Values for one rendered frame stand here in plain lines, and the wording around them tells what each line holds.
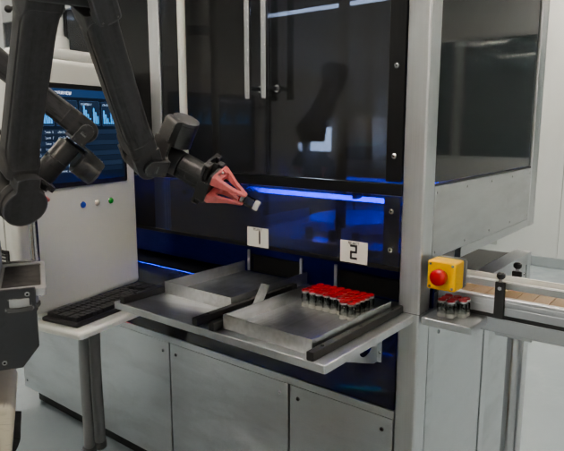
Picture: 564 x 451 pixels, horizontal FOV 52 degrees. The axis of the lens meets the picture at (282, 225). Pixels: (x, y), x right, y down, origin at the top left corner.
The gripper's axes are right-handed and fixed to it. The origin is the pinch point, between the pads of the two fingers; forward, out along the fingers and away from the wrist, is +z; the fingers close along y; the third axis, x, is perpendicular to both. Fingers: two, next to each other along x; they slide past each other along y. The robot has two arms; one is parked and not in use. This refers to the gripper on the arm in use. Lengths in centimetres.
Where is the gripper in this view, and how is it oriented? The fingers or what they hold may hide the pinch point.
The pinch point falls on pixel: (241, 198)
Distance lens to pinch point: 121.4
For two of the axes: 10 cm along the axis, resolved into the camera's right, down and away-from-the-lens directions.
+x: -3.3, 4.4, -8.3
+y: -3.6, 7.6, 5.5
